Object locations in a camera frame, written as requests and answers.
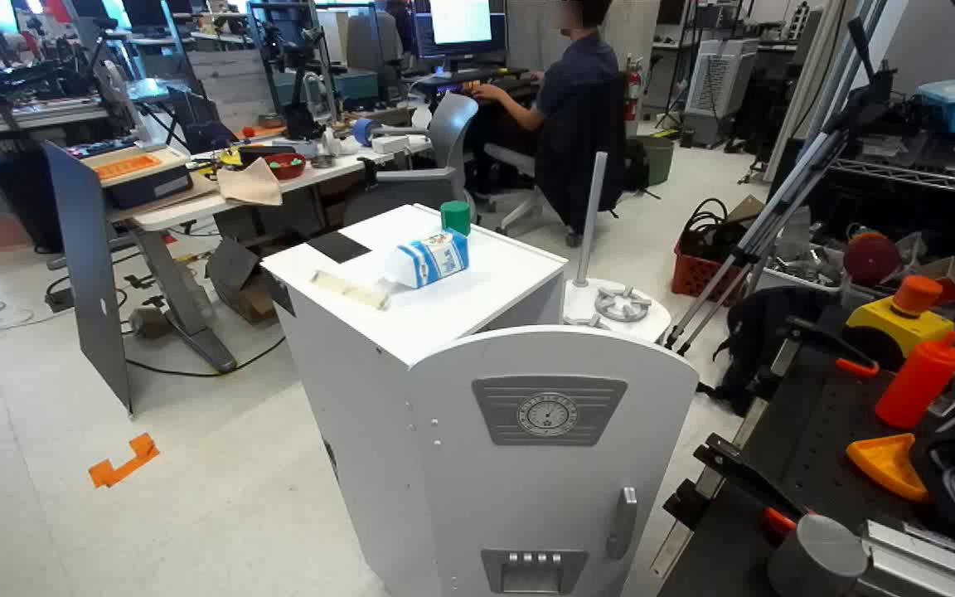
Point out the white cupboard door grey emblem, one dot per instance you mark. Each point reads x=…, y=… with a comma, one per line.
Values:
x=456, y=500

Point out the blue white milk carton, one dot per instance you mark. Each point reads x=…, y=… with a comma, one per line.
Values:
x=427, y=264

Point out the green cup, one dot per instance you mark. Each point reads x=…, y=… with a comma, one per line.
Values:
x=456, y=217

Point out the cream flat strip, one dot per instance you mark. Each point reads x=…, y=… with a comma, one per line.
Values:
x=351, y=291

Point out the grey faucet pole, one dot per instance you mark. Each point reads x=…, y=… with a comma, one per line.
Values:
x=592, y=219

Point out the white toy kitchen cabinet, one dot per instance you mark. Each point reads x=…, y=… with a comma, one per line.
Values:
x=351, y=375

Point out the black square patch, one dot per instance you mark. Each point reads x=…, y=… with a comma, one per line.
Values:
x=341, y=247

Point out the grey office chair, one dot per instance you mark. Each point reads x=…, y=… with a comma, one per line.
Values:
x=450, y=138

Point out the seated person dark shirt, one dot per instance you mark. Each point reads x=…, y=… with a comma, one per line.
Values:
x=578, y=122

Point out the red basket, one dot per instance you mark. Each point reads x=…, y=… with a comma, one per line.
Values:
x=698, y=269

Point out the red bowl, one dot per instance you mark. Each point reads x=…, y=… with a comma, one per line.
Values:
x=288, y=165

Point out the beige crumpled paper bag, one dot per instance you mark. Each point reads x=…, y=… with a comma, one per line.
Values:
x=248, y=182

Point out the computer monitor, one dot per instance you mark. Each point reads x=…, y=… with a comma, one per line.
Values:
x=462, y=22

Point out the black backpack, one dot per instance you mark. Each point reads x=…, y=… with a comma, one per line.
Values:
x=762, y=336

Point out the grey metal tripod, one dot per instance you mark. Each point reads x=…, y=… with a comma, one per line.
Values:
x=772, y=219

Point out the white work desk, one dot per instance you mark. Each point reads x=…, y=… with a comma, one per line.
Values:
x=185, y=209

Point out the black box orange top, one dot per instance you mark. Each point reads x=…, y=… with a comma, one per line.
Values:
x=137, y=175

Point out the orange floor tape mark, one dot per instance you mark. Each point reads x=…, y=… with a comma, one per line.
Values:
x=123, y=461

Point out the grey standing panel board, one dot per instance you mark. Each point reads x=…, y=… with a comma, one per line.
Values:
x=89, y=277

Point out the dark red ball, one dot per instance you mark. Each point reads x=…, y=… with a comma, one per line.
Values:
x=870, y=258

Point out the yellow emergency stop button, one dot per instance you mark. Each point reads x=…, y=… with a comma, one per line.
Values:
x=901, y=320

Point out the grey cylinder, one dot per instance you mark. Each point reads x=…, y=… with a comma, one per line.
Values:
x=814, y=561

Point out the orange wedge piece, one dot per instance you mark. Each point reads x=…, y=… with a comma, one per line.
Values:
x=887, y=461

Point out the orange cylinder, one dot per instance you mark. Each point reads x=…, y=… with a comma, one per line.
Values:
x=916, y=387

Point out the aluminium rail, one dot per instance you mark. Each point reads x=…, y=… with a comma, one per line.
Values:
x=931, y=557

